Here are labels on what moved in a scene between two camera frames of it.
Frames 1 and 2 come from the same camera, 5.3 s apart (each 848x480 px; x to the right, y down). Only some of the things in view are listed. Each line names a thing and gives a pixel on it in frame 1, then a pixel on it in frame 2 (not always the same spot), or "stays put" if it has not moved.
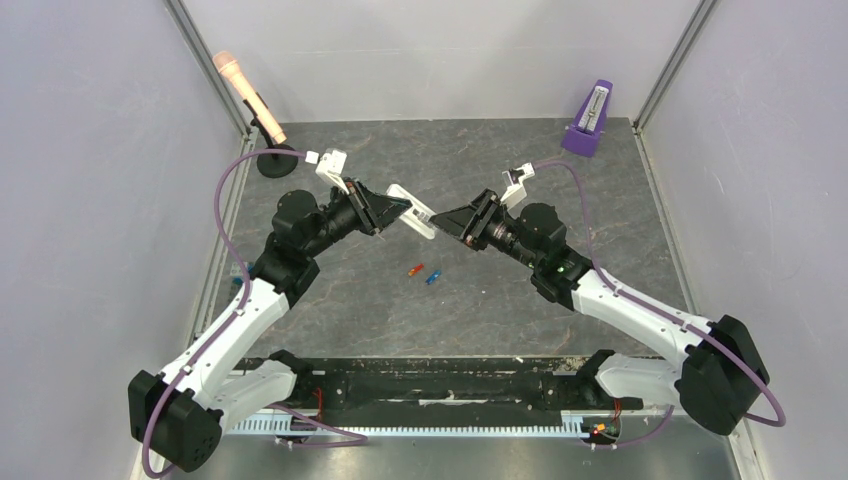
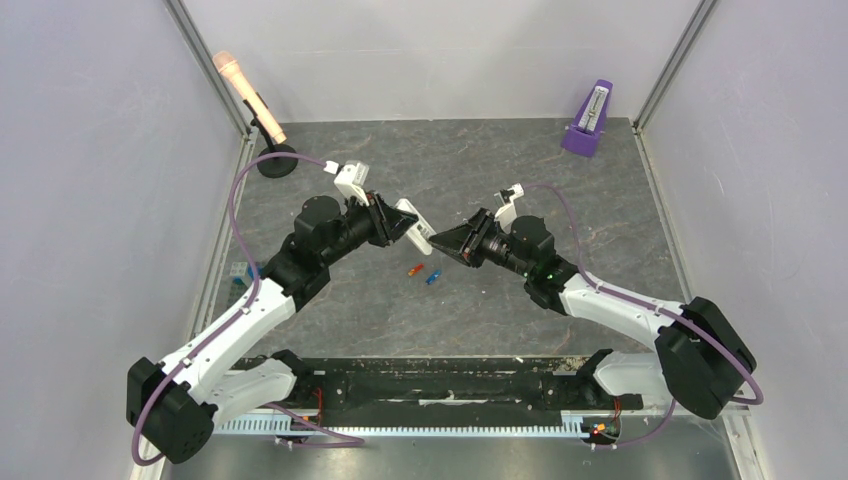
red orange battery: x=416 y=269 stays put
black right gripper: x=484 y=221 to x=477 y=240
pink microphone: x=226 y=61 stays put
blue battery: x=433 y=276 stays put
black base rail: x=530 y=384 stays put
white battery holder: x=418 y=215 to x=419 y=232
